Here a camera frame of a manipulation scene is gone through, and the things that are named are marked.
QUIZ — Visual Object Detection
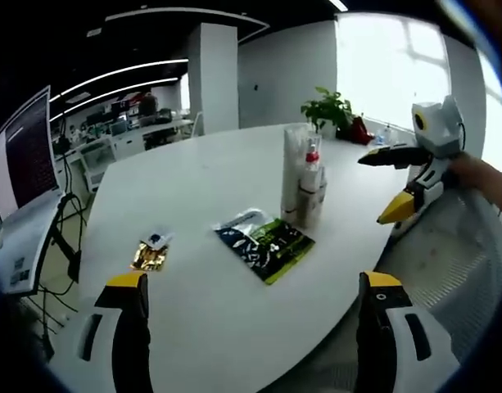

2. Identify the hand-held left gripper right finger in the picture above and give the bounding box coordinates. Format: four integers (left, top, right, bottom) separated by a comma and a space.
355, 269, 463, 393

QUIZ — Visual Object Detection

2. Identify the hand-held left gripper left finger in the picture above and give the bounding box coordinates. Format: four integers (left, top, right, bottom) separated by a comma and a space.
71, 272, 153, 393

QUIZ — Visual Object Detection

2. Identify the small clear-capped skincare bottle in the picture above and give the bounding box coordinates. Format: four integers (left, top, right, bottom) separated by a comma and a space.
318, 163, 330, 208
295, 183, 323, 229

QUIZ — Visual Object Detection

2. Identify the gold foil skincare sachet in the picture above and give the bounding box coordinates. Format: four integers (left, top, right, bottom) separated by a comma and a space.
129, 242, 170, 272

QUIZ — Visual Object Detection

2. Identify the red-collared white skincare bottle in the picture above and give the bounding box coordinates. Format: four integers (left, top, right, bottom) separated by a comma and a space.
301, 137, 323, 193

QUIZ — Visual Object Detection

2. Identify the white skincare tube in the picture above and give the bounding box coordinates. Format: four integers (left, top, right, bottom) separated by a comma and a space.
281, 125, 313, 220

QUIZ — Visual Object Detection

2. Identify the green black skincare sachet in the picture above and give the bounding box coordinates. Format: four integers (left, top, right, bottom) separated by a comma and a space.
212, 208, 316, 286

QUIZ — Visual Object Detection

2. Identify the person's right hand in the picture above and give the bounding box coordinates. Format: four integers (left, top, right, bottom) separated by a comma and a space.
450, 154, 494, 194

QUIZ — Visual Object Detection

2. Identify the red bag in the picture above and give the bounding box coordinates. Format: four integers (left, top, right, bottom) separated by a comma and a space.
348, 116, 375, 145

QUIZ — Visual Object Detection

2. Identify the white mesh office chair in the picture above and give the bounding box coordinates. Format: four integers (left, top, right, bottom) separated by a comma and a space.
375, 192, 502, 361

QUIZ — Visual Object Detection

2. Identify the green potted plant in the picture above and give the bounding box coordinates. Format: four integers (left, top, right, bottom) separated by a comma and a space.
301, 85, 354, 138

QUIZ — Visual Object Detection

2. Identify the black laptop stand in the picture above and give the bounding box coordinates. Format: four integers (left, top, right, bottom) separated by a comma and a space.
49, 194, 84, 283

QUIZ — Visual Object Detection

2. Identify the white office desk row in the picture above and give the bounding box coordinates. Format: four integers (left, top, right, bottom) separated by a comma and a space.
57, 118, 194, 193

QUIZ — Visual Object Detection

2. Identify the silver laptop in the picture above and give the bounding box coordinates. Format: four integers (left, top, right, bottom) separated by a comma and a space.
0, 84, 67, 296

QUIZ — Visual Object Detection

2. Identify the long ceiling light strip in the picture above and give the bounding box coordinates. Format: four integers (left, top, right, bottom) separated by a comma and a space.
48, 76, 183, 123
48, 59, 191, 101

